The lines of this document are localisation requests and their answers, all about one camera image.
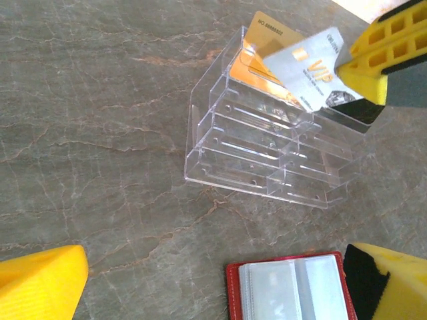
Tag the silver VIP card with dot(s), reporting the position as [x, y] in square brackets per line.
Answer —
[300, 75]

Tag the red leather card holder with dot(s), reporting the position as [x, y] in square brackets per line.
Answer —
[290, 290]

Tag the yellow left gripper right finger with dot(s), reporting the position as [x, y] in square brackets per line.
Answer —
[400, 290]

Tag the black card with copper lines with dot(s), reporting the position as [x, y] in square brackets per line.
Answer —
[360, 114]

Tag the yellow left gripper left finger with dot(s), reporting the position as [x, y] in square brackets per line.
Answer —
[40, 283]

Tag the clear acrylic tiered card stand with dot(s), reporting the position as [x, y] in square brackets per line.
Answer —
[247, 146]

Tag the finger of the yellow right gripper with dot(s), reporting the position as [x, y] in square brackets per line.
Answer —
[367, 85]
[387, 40]

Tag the gold plastic card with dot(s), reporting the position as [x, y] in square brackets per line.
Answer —
[267, 30]

